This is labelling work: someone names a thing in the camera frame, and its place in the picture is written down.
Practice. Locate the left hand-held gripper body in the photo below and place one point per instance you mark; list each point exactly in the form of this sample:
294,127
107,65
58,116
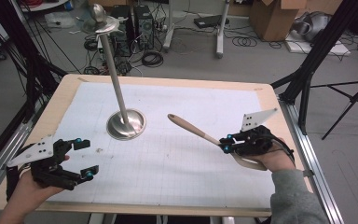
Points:
49,168

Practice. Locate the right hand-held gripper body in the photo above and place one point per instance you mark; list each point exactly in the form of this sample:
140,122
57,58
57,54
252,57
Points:
256,141

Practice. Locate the beige slotted spatula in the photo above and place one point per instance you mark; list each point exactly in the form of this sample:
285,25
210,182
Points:
189,126

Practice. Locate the person's right hand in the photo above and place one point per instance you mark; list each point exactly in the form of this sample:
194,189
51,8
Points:
278,161

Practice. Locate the person's left hand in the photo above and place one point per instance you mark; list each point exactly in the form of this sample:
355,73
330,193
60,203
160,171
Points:
31,194

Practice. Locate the metal stand with round base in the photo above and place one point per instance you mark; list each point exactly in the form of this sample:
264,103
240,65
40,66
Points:
126,127

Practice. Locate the white grid mat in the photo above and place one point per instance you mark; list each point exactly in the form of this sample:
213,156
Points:
174,174

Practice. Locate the white stand leg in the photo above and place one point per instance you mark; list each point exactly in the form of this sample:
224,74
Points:
220,40
168,34

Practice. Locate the black tripod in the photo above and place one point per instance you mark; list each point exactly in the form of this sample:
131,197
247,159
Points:
351,99

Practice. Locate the black flat device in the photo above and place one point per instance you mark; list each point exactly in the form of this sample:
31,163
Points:
209,21

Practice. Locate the black computer tower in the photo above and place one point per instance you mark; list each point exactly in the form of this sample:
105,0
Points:
121,31
143,26

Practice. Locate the white foam board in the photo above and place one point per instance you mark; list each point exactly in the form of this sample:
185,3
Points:
332,48

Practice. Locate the large cardboard box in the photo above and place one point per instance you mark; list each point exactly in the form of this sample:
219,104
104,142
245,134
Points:
273,21

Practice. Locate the grey rounded device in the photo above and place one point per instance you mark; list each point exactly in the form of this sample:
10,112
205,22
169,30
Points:
313,26

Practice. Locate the white round table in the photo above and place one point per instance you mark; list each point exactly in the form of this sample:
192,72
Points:
49,4

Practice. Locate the open cardboard box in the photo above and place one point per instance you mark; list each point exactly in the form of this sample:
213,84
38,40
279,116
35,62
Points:
112,2

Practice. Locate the aluminium frame rail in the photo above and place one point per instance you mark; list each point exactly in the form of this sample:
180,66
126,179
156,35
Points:
313,155
3,155

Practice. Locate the black frame post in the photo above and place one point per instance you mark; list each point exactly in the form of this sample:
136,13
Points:
28,62
320,46

